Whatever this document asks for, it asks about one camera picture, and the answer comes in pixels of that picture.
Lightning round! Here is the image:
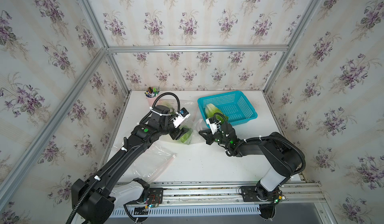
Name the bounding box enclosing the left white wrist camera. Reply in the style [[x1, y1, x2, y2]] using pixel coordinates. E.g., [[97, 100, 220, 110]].
[[172, 107, 190, 128]]

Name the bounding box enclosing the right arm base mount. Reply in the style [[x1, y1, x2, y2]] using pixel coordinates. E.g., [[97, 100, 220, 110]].
[[239, 185, 282, 203]]

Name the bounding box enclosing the pink pen cup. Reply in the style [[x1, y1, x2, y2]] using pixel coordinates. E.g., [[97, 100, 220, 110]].
[[147, 96, 158, 106]]

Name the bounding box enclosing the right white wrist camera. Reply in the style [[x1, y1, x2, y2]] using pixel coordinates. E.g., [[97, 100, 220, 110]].
[[206, 118, 221, 135]]

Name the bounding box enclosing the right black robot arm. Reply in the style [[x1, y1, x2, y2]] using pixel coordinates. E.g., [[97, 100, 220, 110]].
[[199, 113, 306, 204]]

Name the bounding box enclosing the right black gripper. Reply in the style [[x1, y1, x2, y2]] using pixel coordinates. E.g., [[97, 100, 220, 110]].
[[198, 128, 231, 148]]

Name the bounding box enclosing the teal plastic basket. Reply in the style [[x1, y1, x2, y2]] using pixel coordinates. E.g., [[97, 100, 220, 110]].
[[198, 91, 258, 126]]

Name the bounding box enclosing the zip-top bag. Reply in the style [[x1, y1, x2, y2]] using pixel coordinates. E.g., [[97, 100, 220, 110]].
[[118, 143, 177, 184], [160, 99, 198, 128], [160, 119, 207, 145]]

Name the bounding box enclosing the chinese cabbage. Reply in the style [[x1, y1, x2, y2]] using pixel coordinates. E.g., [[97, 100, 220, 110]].
[[205, 103, 229, 122], [164, 101, 175, 113], [179, 126, 194, 145]]

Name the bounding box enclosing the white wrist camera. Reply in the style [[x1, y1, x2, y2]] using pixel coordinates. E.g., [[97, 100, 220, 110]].
[[206, 118, 221, 135], [172, 107, 190, 128]]

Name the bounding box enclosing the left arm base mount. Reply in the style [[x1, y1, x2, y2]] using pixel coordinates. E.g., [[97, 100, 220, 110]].
[[131, 178, 164, 206]]

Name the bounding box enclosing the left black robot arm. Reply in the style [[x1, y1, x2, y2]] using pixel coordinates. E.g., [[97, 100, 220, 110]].
[[66, 92, 190, 224]]

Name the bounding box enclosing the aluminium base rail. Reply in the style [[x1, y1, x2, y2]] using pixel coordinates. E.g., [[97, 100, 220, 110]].
[[110, 181, 326, 208]]

